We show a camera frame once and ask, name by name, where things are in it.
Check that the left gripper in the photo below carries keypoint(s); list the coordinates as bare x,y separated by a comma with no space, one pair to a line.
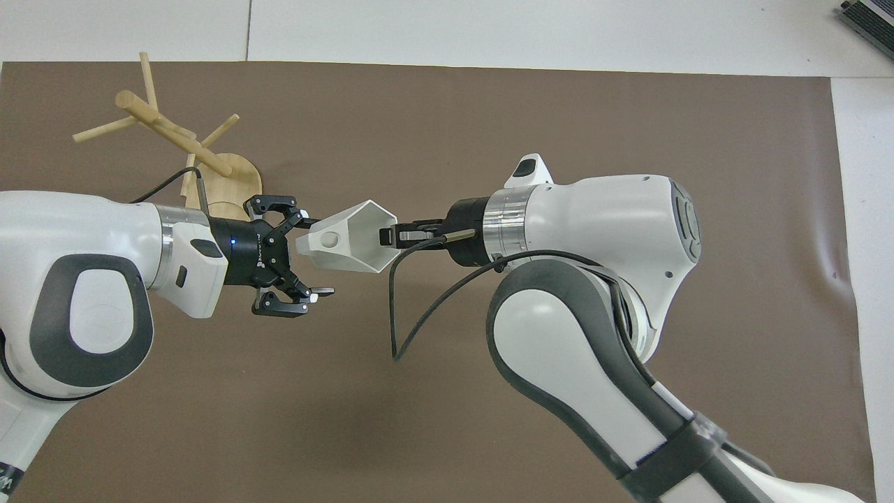
244,255

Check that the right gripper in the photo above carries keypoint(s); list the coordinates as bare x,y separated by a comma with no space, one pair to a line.
466,213

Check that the white angular cup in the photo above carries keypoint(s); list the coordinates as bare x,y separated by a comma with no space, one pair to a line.
349,260

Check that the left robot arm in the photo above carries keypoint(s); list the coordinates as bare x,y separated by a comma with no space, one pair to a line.
105,314

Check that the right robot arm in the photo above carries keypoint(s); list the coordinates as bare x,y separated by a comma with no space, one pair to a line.
601,216

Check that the wooden cup rack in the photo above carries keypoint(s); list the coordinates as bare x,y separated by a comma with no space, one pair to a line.
234,176

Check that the grey metal device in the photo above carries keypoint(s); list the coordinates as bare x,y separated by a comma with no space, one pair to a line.
873,17

